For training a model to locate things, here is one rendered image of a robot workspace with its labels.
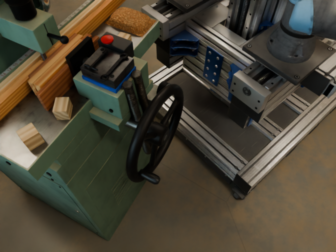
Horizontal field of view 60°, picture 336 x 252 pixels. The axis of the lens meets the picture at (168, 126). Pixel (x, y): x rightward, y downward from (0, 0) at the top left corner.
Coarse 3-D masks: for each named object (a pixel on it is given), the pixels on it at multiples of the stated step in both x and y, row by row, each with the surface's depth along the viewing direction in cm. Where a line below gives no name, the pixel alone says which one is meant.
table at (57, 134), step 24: (144, 48) 92; (72, 96) 76; (0, 120) 72; (24, 120) 72; (48, 120) 72; (72, 120) 72; (120, 120) 76; (0, 144) 68; (24, 144) 68; (48, 144) 68; (24, 168) 65
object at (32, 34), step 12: (0, 12) 68; (0, 24) 70; (12, 24) 67; (24, 24) 66; (36, 24) 66; (48, 24) 68; (12, 36) 71; (24, 36) 68; (36, 36) 66; (36, 48) 70; (48, 48) 71
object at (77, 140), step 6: (90, 120) 80; (96, 120) 83; (84, 126) 78; (90, 126) 81; (78, 132) 77; (84, 132) 80; (78, 138) 78; (72, 144) 77; (66, 150) 75; (72, 150) 78; (60, 156) 74; (66, 156) 76; (60, 162) 75
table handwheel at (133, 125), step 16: (160, 96) 69; (176, 96) 82; (144, 112) 67; (176, 112) 89; (144, 128) 66; (160, 128) 78; (176, 128) 92; (160, 144) 79; (128, 160) 69; (160, 160) 90; (128, 176) 73
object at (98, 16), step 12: (108, 0) 93; (120, 0) 97; (96, 12) 89; (108, 12) 94; (84, 24) 86; (96, 24) 91; (12, 84) 73; (24, 84) 74; (0, 96) 71; (12, 96) 72; (24, 96) 76; (0, 108) 70; (12, 108) 74
